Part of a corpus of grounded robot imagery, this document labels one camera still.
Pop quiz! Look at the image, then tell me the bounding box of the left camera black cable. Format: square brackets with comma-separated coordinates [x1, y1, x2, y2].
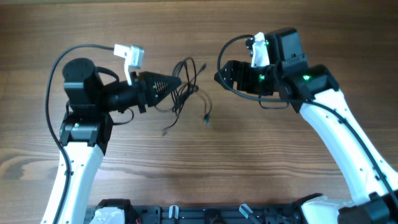
[45, 44, 115, 224]

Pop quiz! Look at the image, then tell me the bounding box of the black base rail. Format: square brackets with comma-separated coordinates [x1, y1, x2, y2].
[85, 203, 299, 224]

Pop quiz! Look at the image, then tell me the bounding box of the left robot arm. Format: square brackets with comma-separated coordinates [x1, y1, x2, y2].
[42, 58, 182, 223]

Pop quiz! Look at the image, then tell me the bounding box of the camera black cable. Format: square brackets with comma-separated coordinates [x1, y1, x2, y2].
[45, 44, 115, 224]
[216, 34, 398, 206]

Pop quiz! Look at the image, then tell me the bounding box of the right camera black cable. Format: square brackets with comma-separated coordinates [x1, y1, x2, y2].
[216, 34, 398, 206]

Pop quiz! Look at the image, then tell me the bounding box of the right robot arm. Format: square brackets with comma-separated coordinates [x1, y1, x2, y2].
[215, 27, 397, 223]

